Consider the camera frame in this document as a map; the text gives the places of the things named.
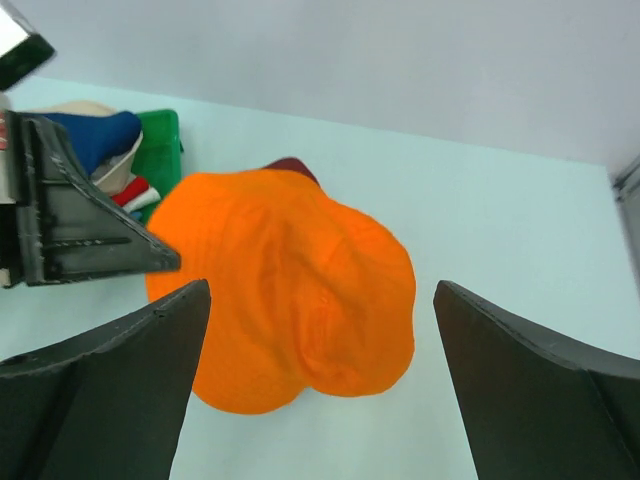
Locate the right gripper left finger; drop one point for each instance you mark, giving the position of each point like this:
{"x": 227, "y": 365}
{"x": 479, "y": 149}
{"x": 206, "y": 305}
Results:
{"x": 108, "y": 403}

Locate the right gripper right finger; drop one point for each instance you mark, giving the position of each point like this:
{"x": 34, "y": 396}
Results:
{"x": 537, "y": 404}

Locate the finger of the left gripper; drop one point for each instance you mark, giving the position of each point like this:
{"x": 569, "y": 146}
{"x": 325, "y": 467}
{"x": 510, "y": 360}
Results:
{"x": 58, "y": 227}

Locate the beige bucket hat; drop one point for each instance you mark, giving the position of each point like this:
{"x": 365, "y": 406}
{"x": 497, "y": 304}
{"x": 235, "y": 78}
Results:
{"x": 111, "y": 177}

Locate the dark blue bucket hat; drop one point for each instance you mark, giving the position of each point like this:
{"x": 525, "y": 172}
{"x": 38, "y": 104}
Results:
{"x": 97, "y": 139}

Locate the orange bucket hat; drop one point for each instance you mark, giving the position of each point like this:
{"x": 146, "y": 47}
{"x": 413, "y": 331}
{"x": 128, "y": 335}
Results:
{"x": 305, "y": 292}

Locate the maroon bucket hat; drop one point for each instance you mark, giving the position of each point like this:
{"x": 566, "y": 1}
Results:
{"x": 292, "y": 164}

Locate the red hat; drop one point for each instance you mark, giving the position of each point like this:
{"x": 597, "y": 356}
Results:
{"x": 136, "y": 195}

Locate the green plastic tray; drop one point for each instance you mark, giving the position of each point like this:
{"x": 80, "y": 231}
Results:
{"x": 158, "y": 158}

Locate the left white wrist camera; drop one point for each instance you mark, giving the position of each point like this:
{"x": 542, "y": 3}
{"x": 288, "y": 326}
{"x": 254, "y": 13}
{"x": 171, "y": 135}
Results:
{"x": 23, "y": 49}

